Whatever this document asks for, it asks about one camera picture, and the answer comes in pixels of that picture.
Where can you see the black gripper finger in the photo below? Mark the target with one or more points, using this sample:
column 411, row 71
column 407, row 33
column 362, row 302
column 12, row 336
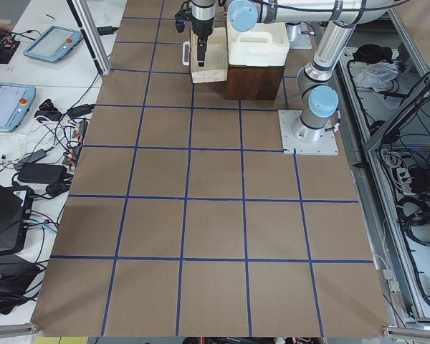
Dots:
column 201, row 51

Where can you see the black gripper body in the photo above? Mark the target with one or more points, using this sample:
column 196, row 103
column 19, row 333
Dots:
column 201, row 29

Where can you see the light wooden drawer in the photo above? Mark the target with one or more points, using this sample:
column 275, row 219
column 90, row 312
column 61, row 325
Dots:
column 216, row 60

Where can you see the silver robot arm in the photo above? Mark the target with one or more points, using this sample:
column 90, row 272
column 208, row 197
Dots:
column 320, row 101

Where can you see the dark brown wooden cabinet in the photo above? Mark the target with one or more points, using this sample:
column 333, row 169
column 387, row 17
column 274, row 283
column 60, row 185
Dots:
column 253, row 83

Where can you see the white plastic tray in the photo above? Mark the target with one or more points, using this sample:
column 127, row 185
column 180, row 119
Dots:
column 265, row 45

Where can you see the blue teach pendant far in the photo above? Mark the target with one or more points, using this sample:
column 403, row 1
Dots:
column 54, row 44

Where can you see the blue teach pendant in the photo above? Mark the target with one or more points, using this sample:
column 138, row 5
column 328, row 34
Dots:
column 54, row 44
column 15, row 102

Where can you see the white crumpled cloth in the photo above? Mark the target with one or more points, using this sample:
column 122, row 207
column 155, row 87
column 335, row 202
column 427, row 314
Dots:
column 378, row 76

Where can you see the blue teach pendant near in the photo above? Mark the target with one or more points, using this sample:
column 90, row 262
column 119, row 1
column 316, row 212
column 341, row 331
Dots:
column 15, row 102

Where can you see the black power adapter brick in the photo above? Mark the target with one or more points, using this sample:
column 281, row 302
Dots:
column 41, row 173

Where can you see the black monitor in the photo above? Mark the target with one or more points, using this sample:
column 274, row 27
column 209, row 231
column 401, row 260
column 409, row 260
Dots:
column 15, row 206

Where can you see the white drawer handle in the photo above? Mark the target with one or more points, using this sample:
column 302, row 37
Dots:
column 186, row 53

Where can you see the aluminium frame post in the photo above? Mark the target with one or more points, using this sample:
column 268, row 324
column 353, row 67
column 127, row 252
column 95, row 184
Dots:
column 85, row 22

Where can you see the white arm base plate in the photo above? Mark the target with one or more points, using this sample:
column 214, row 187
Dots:
column 298, row 139

